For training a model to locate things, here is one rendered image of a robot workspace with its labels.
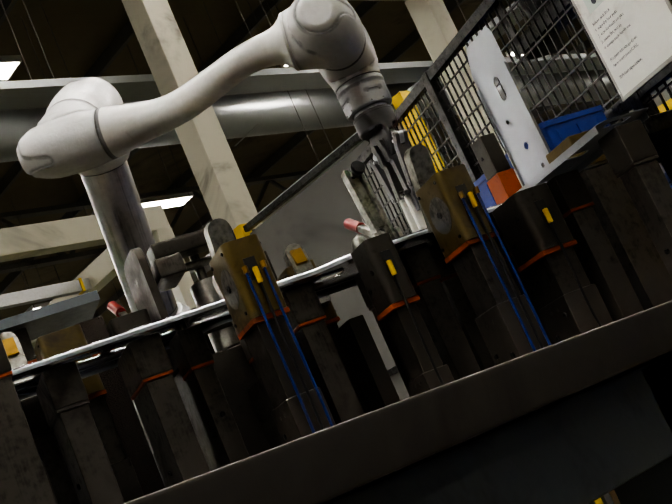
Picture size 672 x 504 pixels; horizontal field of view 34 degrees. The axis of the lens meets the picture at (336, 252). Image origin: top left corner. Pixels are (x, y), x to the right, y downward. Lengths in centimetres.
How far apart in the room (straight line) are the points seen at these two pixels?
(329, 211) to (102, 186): 249
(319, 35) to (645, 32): 69
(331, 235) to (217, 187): 548
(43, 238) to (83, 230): 36
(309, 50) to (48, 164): 58
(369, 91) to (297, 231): 295
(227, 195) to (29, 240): 222
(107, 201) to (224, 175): 789
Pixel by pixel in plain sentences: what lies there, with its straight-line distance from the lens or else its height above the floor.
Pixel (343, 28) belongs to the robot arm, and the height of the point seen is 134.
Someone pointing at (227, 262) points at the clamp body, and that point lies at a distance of 153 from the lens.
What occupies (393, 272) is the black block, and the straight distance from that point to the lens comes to 160.
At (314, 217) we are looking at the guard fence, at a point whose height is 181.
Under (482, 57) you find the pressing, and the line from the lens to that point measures 210.
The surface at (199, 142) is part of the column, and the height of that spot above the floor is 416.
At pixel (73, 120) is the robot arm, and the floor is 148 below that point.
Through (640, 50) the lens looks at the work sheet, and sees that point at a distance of 219.
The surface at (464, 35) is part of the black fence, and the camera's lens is 264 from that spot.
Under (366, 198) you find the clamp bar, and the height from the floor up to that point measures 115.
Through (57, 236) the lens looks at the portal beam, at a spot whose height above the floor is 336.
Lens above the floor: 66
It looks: 12 degrees up
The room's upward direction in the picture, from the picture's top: 24 degrees counter-clockwise
